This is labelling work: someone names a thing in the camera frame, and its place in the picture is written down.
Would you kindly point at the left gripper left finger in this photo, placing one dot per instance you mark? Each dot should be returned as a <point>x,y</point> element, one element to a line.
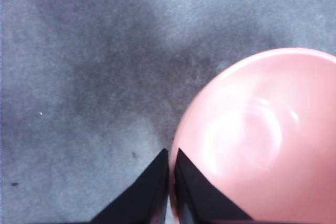
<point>147,197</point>

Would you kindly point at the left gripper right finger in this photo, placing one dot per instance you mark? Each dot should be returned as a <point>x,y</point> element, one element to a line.
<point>197,197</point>

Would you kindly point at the red ribbed bowl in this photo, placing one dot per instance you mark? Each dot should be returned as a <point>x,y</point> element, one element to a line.
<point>262,103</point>

